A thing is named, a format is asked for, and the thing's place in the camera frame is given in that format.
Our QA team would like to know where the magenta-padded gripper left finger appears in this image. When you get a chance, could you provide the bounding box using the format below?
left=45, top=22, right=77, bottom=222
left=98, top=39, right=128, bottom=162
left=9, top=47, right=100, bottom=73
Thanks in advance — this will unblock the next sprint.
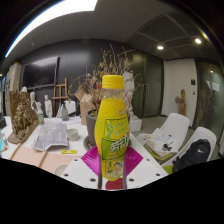
left=60, top=145, right=102, bottom=190

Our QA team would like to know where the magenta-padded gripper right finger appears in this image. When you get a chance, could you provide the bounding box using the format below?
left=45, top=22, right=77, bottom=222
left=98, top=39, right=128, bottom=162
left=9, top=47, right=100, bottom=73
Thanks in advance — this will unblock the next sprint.
left=123, top=145, right=169, bottom=190

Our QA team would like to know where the yellow drink bottle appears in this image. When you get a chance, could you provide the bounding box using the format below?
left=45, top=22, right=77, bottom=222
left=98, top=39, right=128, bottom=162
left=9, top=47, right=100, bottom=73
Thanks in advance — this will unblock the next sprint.
left=94, top=74, right=131, bottom=182

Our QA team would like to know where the yellow tag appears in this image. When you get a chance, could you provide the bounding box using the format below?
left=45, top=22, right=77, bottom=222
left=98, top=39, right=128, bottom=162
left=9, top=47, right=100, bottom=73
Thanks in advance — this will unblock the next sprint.
left=60, top=149, right=78, bottom=155

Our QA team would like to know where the papers and books stack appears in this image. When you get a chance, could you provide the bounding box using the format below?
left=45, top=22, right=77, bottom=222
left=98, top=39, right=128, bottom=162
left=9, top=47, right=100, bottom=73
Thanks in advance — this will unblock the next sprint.
left=144, top=127, right=179, bottom=158

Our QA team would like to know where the white tape roll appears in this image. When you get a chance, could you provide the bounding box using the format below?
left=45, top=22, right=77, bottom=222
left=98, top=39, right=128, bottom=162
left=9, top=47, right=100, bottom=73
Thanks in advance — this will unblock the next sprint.
left=66, top=128, right=80, bottom=142

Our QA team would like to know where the dried plant in grey pot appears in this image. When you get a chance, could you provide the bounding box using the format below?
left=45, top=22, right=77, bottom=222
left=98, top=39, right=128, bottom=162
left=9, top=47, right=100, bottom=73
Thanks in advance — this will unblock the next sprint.
left=68, top=44, right=143, bottom=148

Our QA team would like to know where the black backpack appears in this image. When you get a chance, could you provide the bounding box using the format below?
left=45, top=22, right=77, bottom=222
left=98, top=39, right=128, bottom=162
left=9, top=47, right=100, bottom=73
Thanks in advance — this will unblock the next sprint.
left=171, top=138, right=212, bottom=173

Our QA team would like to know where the small white figurine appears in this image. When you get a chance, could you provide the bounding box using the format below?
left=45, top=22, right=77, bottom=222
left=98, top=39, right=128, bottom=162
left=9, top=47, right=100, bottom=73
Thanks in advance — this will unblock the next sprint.
left=29, top=91, right=38, bottom=111
left=44, top=94, right=54, bottom=118

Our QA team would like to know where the wooden figure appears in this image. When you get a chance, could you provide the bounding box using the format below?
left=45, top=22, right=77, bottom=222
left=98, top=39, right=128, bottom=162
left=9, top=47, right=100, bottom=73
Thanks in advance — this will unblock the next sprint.
left=174, top=88, right=187, bottom=117

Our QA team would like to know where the wooden easel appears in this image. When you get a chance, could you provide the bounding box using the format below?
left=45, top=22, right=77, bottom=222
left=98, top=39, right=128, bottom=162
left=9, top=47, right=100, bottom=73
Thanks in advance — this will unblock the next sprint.
left=52, top=77, right=70, bottom=118

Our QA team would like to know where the brown clay sculpture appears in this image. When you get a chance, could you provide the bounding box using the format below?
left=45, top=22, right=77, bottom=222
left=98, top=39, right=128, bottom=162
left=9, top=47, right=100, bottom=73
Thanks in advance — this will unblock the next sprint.
left=7, top=90, right=40, bottom=145

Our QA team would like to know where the colourful book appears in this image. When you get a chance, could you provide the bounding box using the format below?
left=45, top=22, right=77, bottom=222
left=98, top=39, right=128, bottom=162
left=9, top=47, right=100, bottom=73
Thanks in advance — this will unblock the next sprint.
left=0, top=129, right=10, bottom=154

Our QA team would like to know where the white cabinet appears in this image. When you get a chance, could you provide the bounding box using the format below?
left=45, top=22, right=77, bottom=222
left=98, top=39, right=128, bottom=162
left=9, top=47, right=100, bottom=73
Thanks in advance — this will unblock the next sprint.
left=3, top=63, right=23, bottom=116

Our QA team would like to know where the long ceiling light strip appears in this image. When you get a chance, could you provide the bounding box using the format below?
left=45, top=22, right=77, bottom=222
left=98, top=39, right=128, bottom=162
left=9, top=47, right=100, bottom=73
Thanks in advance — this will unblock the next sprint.
left=4, top=0, right=99, bottom=58

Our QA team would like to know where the black wall screen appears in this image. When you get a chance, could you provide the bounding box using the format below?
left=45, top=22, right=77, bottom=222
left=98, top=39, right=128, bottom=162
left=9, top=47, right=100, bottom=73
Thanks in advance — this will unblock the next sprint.
left=21, top=55, right=59, bottom=90

